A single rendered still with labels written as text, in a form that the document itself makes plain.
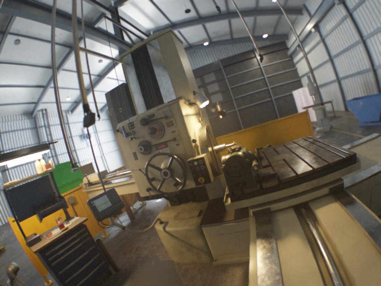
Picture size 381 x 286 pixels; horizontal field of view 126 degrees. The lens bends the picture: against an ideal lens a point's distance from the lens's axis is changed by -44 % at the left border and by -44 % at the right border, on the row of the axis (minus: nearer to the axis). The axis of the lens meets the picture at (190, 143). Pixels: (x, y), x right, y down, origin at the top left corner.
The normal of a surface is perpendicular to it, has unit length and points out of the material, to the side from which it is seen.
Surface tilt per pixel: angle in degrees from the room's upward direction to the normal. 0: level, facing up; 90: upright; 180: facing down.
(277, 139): 90
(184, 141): 90
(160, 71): 90
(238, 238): 90
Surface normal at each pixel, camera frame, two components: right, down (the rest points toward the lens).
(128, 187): -0.28, 0.16
